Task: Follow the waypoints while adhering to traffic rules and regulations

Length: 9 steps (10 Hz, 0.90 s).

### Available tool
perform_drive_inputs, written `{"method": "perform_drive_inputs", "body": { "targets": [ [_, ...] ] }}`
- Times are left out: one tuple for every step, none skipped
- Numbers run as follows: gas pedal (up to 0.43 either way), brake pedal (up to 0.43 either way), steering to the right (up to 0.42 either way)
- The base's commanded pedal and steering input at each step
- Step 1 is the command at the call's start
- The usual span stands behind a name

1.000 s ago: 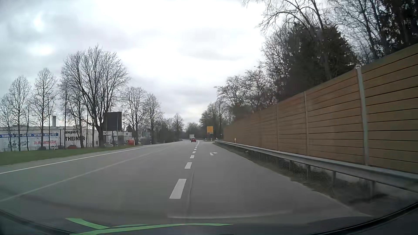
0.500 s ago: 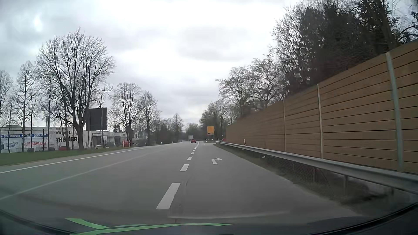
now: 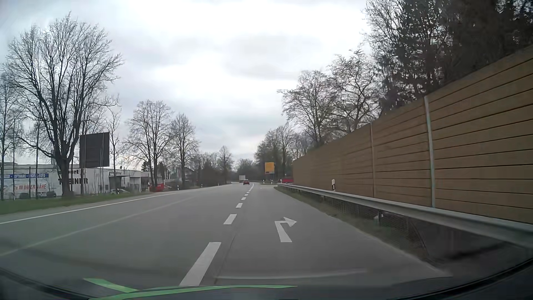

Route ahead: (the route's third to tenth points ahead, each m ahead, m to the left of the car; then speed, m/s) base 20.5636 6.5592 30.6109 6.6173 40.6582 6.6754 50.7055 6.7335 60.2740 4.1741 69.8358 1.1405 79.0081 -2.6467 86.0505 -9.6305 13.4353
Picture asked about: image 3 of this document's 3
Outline grey metal guard rail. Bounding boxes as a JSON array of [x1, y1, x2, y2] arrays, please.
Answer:
[[277, 183, 533, 250]]

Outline trees behind noise barrier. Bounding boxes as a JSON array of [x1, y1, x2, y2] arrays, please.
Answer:
[[254, 0, 533, 181]]

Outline grey asphalt road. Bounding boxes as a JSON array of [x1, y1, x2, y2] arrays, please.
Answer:
[[0, 182, 452, 297]]

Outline white commercial building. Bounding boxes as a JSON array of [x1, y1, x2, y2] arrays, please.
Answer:
[[0, 162, 110, 200]]

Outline low grey building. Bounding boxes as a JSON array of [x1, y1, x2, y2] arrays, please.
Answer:
[[109, 169, 151, 193]]

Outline row of bare trees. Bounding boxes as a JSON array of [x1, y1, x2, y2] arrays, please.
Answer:
[[104, 99, 236, 189]]

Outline dark billboard on posts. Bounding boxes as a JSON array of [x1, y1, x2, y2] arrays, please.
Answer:
[[79, 132, 110, 196]]

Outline grass verge with trees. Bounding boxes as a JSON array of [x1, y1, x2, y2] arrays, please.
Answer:
[[0, 186, 200, 216]]

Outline car's own bonnet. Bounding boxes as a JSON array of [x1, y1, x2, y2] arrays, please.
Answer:
[[0, 259, 533, 300]]

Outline large bare tree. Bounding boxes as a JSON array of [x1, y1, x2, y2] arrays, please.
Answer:
[[3, 12, 124, 197]]

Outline brown wooden noise barrier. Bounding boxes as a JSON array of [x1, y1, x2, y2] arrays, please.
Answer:
[[292, 45, 533, 225]]

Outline road markings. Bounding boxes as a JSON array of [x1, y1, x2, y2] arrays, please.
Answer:
[[0, 183, 367, 288]]

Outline grass verge beside guard rail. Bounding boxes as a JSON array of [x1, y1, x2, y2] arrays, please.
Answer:
[[274, 186, 434, 262]]

